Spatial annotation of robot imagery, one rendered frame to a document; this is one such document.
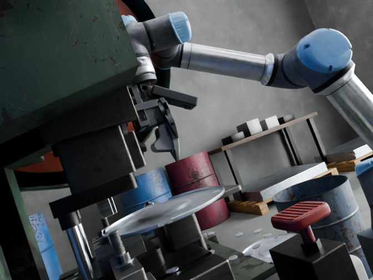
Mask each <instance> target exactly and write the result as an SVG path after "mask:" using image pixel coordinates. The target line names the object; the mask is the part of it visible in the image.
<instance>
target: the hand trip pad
mask: <svg viewBox="0 0 373 280"><path fill-rule="evenodd" d="M330 212H331V211H330V208H329V205H328V204H327V203H326V202H314V201H306V202H300V203H297V204H295V205H293V206H291V207H289V208H287V209H285V210H283V211H281V212H279V213H277V214H275V215H274V216H272V217H271V224H272V225H273V227H274V228H276V229H280V230H284V231H289V232H294V231H299V232H300V234H301V237H302V239H303V242H304V243H312V242H314V241H315V237H314V234H313V232H312V229H311V227H310V225H312V224H313V223H315V222H317V221H319V220H321V219H323V218H324V217H326V216H328V215H329V214H330Z"/></svg>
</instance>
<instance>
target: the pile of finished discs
mask: <svg viewBox="0 0 373 280"><path fill-rule="evenodd" d="M294 235H296V234H295V233H287V234H279V235H278V236H276V237H277V238H276V239H274V238H275V237H273V236H271V237H268V238H265V239H262V240H260V241H258V242H256V243H254V244H252V245H250V246H249V247H248V248H247V249H245V250H244V251H243V253H244V254H245V252H247V251H254V254H252V255H251V256H252V257H255V258H257V259H260V260H262V261H266V262H268V263H271V264H274V263H273V260H272V258H271V255H270V253H269V250H270V249H271V248H273V247H275V246H277V245H278V244H280V243H282V242H284V241H285V240H287V239H289V238H291V237H293V236H294ZM258 243H261V246H260V247H259V248H256V249H252V247H253V246H254V245H255V244H258Z"/></svg>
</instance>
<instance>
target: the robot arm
mask: <svg viewBox="0 0 373 280"><path fill-rule="evenodd" d="M121 17H122V19H123V22H124V25H125V27H126V30H127V33H128V36H129V38H130V41H131V44H132V46H133V49H134V52H135V55H136V57H137V60H138V63H139V67H138V69H137V72H136V74H135V76H134V79H133V81H132V83H131V84H130V85H128V86H127V87H128V90H129V93H130V95H131V96H132V97H133V96H134V98H135V101H136V102H135V103H134V107H135V110H136V112H137V115H138V118H137V120H135V121H132V124H133V127H134V129H135V132H136V133H139V132H142V131H147V130H150V129H152V128H153V127H156V126H158V128H157V129H156V130H155V136H156V140H155V142H154V143H153V144H152V145H151V146H150V148H151V150H152V151H153V152H154V153H159V152H170V153H171V154H172V156H173V158H174V159H175V161H178V160H179V157H180V145H179V139H178V132H177V127H176V124H175V121H174V118H173V116H172V113H171V110H170V107H169V105H172V106H177V107H180V108H184V109H188V110H192V109H193V108H194V107H196V106H197V103H198V98H197V97H196V96H192V95H189V94H185V93H182V92H178V91H174V90H171V89H167V88H164V87H160V86H156V85H154V84H155V83H156V82H157V78H156V75H155V70H154V68H153V65H152V62H153V64H154V65H155V66H156V67H157V68H159V69H162V70H166V69H169V68H171V67H177V68H183V69H189V70H194V71H200V72H206V73H213V74H219V75H224V76H231V77H237V78H243V79H250V80H254V81H260V83H261V84H262V85H263V86H269V87H276V88H285V89H300V88H305V87H307V86H308V87H309V88H310V89H311V90H312V91H313V92H314V93H315V94H320V95H324V96H325V97H326V98H327V99H328V100H329V101H330V103H331V104H332V105H333V106H334V107H335V108H336V109H337V111H338V112H339V113H340V114H341V115H342V116H343V117H344V118H345V120H346V121H347V122H348V123H349V125H350V126H351V127H352V128H353V129H354V130H355V131H356V133H357V134H358V135H359V136H360V137H361V138H362V139H363V141H364V142H365V143H366V144H367V145H368V146H369V147H370V149H371V150H372V151H373V95H372V94H371V93H370V92H369V91H368V89H367V88H366V87H365V86H364V85H363V84H362V83H361V81H360V80H359V79H358V78H357V77H356V76H355V75H354V68H355V64H354V62H353V61H352V60H351V57H352V51H351V48H352V47H351V44H350V42H349V40H348V39H347V38H346V37H345V36H344V35H343V34H342V33H341V32H339V31H337V30H334V29H330V28H329V29H327V28H321V29H317V30H315V31H313V32H311V33H310V34H308V35H306V36H305V37H303V38H302V39H301V40H300V41H299V43H298V44H296V45H295V46H294V47H293V48H292V49H291V50H289V51H288V52H286V53H283V54H272V53H269V54H268V55H266V56H262V55H258V54H251V53H245V52H239V51H232V50H229V49H222V48H216V47H210V46H204V45H199V44H194V43H187V42H188V41H190V39H191V27H190V23H189V21H188V18H187V16H186V15H185V14H184V13H183V12H176V13H172V14H170V13H168V14H167V15H165V16H161V17H158V18H155V19H151V20H148V21H145V22H139V23H138V22H137V21H136V20H135V18H134V17H133V16H130V15H127V16H125V15H122V16H121ZM149 53H150V55H151V58H152V62H151V60H150V57H149ZM152 85H154V86H153V87H152ZM142 89H143V90H142ZM151 89H152V90H151ZM355 172H356V175H357V176H356V177H357V178H358V180H359V182H360V185H361V188H362V190H363V192H364V195H365V197H366V200H367V202H368V204H369V207H370V212H371V229H372V231H373V157H372V158H370V159H367V160H365V161H362V162H360V163H358V164H357V165H356V166H355Z"/></svg>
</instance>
